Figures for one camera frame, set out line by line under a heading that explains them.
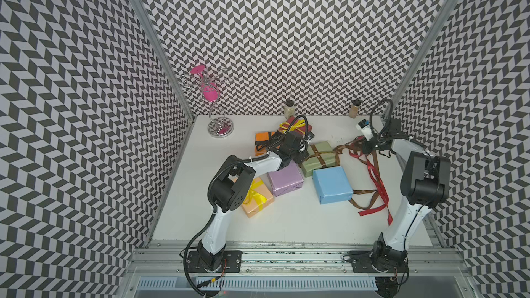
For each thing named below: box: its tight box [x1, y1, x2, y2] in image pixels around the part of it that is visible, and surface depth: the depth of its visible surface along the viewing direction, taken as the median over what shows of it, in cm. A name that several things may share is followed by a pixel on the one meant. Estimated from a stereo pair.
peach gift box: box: [241, 176, 274, 218], surface depth 84 cm
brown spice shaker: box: [348, 99, 361, 119], surface depth 116 cm
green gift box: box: [302, 140, 337, 178], surface depth 95 cm
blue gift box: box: [311, 165, 354, 205], surface depth 90 cm
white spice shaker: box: [284, 99, 296, 120], surface depth 115 cm
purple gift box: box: [267, 160, 304, 197], surface depth 86 cm
